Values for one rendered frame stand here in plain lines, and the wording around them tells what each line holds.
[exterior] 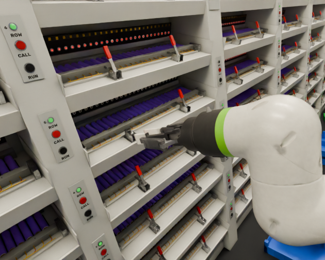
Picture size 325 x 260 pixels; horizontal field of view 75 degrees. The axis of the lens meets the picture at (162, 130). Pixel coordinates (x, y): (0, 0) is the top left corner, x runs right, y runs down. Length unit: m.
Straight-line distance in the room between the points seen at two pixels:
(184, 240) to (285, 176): 0.80
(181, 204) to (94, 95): 0.60
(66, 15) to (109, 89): 0.19
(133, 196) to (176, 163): 0.22
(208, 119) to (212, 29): 0.60
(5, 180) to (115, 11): 0.49
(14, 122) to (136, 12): 0.42
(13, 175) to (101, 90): 0.29
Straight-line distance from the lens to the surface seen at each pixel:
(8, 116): 0.52
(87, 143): 0.64
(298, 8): 2.25
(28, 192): 0.59
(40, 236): 0.71
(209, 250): 1.29
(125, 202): 0.74
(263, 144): 0.33
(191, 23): 0.98
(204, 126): 0.40
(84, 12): 0.60
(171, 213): 0.93
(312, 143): 0.35
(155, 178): 0.80
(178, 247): 1.07
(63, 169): 0.57
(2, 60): 0.52
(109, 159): 0.62
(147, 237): 0.88
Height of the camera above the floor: 1.19
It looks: 21 degrees down
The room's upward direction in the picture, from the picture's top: 11 degrees counter-clockwise
